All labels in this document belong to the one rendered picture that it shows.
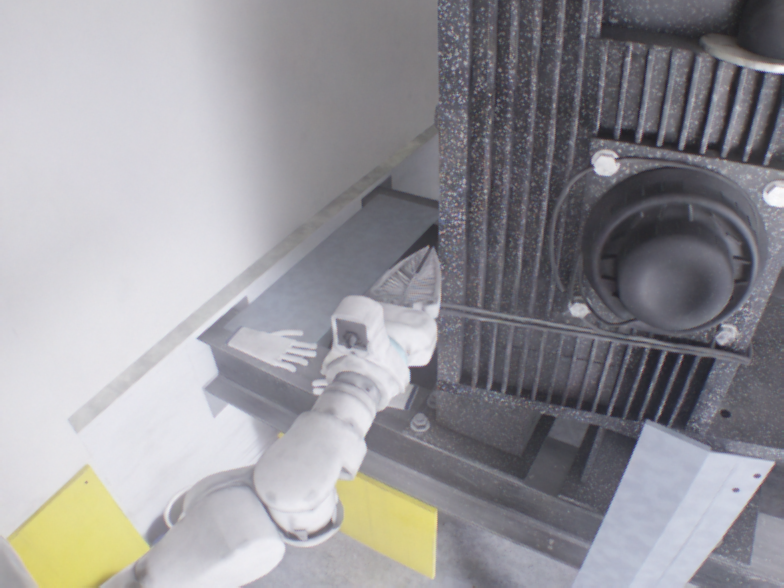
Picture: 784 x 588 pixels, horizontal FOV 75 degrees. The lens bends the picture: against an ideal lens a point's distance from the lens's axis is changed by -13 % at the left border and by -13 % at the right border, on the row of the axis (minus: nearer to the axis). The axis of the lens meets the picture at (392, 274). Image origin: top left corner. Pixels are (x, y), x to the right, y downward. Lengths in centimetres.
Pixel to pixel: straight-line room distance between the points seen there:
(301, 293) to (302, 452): 119
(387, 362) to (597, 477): 77
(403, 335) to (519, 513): 92
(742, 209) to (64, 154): 117
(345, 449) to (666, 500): 58
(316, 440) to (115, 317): 99
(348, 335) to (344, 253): 126
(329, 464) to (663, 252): 46
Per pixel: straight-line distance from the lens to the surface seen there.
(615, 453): 131
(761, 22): 74
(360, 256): 178
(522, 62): 76
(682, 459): 88
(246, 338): 155
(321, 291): 166
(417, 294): 68
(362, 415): 55
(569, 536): 146
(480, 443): 127
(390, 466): 154
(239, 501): 50
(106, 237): 136
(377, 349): 56
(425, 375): 168
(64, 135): 125
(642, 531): 105
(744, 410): 117
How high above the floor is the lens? 169
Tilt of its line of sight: 37 degrees down
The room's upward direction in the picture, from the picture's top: 3 degrees counter-clockwise
